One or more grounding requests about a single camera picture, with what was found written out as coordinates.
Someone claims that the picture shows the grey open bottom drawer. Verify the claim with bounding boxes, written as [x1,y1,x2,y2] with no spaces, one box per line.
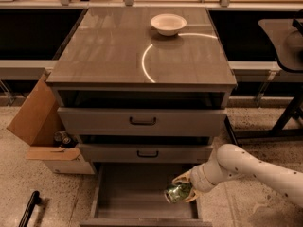
[80,163,212,227]

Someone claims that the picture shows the green soda can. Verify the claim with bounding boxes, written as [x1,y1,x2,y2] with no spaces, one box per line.
[164,183,192,203]

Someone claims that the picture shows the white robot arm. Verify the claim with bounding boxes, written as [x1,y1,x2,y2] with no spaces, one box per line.
[172,144,303,207]

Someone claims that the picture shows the grey middle drawer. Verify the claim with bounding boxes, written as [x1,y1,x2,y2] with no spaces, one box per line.
[78,144,212,164]

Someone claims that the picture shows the grey drawer cabinet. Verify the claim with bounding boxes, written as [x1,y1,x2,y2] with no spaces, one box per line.
[46,6,239,178]

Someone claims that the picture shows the grey top drawer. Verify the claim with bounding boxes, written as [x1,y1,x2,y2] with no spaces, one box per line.
[58,107,226,137]

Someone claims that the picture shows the white ceramic bowl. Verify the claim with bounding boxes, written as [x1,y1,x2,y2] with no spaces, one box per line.
[151,14,187,36]

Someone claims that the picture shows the brown cardboard box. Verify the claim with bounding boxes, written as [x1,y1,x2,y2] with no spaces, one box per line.
[8,75,95,174]

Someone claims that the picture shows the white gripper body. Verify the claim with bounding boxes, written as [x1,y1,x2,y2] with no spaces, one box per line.
[189,163,217,192]

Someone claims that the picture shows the black metal stand frame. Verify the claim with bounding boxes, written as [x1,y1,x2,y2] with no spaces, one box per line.
[223,88,303,146]

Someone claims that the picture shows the cans inside cardboard box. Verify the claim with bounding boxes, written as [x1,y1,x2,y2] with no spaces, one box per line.
[54,131,77,148]

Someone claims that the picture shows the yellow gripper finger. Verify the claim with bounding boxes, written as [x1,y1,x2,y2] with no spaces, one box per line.
[172,171,190,185]
[185,188,199,202]

